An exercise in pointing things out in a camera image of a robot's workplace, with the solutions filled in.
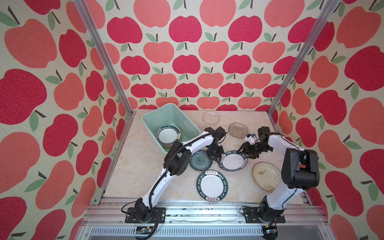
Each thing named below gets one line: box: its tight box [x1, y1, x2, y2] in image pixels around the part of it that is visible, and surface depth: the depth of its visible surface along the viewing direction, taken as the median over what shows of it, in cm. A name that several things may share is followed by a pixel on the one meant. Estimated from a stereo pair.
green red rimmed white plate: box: [155, 124, 181, 146], surface depth 107 cm
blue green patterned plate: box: [189, 149, 213, 171], surface depth 95 cm
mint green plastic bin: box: [141, 103, 202, 155], surface depth 106 cm
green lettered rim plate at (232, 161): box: [218, 150, 248, 172], surface depth 93 cm
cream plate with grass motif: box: [252, 162, 282, 193], surface depth 90 cm
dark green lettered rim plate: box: [196, 169, 229, 202], surface depth 86 cm
